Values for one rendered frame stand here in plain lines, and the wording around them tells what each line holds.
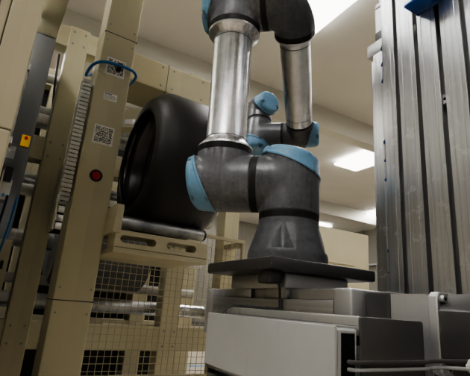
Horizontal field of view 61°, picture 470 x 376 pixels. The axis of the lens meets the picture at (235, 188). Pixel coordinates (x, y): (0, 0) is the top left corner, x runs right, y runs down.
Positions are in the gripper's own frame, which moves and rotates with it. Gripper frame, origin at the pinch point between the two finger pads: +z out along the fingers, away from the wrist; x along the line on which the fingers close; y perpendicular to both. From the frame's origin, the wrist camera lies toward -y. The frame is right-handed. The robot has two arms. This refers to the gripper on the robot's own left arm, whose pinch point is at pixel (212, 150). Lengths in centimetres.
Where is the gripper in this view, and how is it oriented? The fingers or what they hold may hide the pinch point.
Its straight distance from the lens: 149.6
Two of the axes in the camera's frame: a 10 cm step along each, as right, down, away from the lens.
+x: -8.4, -2.0, -5.0
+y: 0.0, -9.3, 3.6
